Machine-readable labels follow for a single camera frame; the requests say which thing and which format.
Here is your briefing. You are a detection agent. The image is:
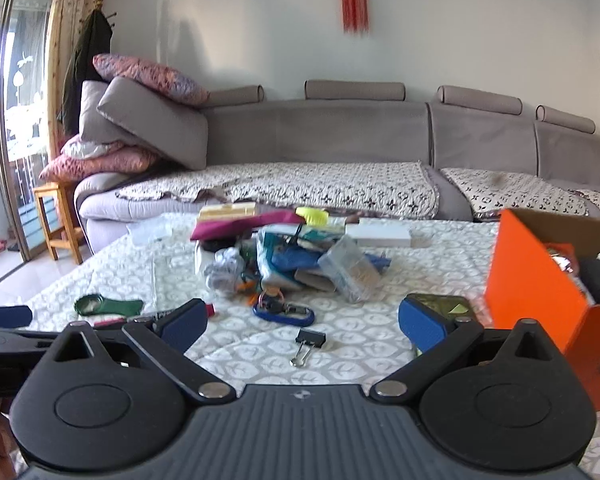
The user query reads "yellow brush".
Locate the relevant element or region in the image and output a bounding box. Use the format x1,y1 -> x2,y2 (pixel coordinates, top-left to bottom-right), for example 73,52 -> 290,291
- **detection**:
296,206 -> 329,226

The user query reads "wooden stool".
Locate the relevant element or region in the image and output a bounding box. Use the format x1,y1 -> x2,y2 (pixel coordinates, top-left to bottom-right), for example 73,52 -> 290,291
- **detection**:
32,181 -> 83,265

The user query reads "grey white bundle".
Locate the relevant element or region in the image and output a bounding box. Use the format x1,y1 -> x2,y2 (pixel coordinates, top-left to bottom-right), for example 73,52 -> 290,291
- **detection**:
203,249 -> 246,293

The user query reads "green bottle opener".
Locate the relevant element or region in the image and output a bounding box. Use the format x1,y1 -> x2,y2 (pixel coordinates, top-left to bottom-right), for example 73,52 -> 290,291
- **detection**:
74,294 -> 145,318

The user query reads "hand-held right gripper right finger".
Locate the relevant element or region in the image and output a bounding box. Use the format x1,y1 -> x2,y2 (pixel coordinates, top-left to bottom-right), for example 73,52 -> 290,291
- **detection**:
370,296 -> 563,403

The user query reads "grey sofa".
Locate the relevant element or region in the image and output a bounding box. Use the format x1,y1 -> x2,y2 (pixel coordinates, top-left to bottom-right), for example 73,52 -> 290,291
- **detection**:
75,80 -> 600,256

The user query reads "grey sofa cushion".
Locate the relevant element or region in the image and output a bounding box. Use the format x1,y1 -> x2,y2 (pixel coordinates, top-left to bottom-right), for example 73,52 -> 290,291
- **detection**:
97,77 -> 209,171
79,80 -> 131,148

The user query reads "magenta drawstring pouch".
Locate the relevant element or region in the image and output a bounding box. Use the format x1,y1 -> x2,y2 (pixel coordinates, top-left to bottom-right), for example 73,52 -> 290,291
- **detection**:
190,210 -> 306,242

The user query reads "green white packet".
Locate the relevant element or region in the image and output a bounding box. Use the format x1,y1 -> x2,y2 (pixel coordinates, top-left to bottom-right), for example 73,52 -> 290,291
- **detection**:
257,230 -> 301,283

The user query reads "white flat box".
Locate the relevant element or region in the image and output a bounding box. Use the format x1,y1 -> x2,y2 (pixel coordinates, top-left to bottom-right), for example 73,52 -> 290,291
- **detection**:
345,222 -> 412,248

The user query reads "clear plastic paper clip box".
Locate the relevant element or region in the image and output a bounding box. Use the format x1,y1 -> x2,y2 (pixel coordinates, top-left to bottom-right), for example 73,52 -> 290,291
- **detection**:
318,234 -> 383,303

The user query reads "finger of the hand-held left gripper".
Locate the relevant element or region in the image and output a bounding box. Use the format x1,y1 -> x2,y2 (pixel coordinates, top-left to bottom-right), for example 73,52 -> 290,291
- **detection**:
0,328 -> 56,397
0,305 -> 34,329

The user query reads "glass sliding door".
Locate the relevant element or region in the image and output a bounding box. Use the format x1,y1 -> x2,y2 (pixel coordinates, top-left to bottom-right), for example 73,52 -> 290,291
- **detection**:
0,0 -> 56,301

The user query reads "clear plastic bag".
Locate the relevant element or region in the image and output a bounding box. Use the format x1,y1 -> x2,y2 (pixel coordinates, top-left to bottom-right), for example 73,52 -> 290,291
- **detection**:
127,220 -> 173,246

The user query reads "blue carabiner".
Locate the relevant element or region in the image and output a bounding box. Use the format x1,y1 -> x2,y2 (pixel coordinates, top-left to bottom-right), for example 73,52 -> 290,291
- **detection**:
252,304 -> 316,327

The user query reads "dark coat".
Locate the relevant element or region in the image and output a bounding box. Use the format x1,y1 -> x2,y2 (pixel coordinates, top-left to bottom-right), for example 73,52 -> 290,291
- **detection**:
57,10 -> 113,133

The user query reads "desktop with patterned cloth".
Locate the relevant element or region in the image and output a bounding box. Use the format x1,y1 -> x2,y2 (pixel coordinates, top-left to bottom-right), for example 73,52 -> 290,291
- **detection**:
0,212 -> 600,480

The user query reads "black binder clip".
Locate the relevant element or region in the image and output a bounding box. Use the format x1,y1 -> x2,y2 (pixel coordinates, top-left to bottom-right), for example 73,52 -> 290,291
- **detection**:
290,329 -> 327,367

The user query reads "white grey pillow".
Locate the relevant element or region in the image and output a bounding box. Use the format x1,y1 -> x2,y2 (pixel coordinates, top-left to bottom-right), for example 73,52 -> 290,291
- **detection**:
60,135 -> 126,158

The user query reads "cream box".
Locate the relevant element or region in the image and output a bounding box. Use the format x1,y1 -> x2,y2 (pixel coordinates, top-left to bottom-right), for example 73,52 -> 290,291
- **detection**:
198,201 -> 257,221

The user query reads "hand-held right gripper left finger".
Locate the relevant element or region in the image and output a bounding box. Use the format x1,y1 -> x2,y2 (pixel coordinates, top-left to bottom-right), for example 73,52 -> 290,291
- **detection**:
40,298 -> 237,403

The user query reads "orange cardboard box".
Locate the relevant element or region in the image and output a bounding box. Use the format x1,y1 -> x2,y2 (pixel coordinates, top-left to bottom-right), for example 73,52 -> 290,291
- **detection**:
484,208 -> 600,411

